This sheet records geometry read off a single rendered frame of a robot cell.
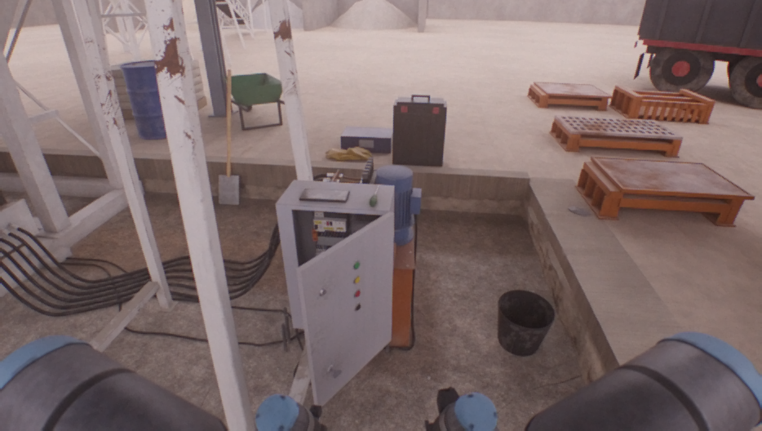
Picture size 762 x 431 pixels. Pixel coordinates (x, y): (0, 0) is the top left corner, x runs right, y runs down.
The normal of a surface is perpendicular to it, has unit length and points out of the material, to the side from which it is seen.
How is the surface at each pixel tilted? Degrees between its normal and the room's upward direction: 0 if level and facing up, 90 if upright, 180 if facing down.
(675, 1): 90
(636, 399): 17
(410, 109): 90
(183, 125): 81
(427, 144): 90
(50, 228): 90
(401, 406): 0
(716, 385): 23
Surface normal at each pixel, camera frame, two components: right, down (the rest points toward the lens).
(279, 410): -0.13, -0.70
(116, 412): 0.36, -0.75
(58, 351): 0.15, -0.98
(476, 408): 0.15, -0.70
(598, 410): -0.61, -0.73
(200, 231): -0.11, 0.30
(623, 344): 0.00, -0.89
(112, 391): 0.34, -0.90
